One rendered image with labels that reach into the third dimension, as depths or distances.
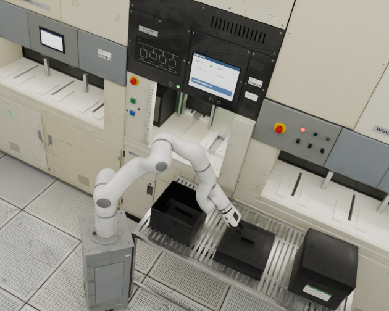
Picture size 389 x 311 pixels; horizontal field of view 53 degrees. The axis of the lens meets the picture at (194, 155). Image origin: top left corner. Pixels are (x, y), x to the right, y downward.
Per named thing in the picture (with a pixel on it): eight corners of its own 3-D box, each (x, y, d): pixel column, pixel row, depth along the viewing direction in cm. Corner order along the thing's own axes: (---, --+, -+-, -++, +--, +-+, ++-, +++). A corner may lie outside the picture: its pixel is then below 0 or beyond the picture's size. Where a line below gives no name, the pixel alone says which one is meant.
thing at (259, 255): (212, 260, 225) (216, 246, 216) (228, 224, 246) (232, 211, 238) (260, 281, 219) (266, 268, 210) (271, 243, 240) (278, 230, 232)
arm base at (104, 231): (91, 247, 219) (91, 226, 207) (86, 221, 232) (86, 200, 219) (125, 240, 225) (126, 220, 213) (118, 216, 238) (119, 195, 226)
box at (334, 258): (286, 290, 217) (301, 266, 200) (294, 252, 238) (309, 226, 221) (336, 312, 211) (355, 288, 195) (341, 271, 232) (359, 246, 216)
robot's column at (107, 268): (88, 319, 263) (84, 255, 214) (82, 284, 282) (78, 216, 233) (129, 309, 273) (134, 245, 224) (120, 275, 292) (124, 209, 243)
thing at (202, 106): (183, 110, 309) (188, 75, 289) (194, 99, 324) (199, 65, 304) (210, 121, 304) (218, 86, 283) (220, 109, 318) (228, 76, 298)
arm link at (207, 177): (189, 182, 191) (209, 218, 210) (213, 162, 195) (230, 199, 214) (179, 174, 198) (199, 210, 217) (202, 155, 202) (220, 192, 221)
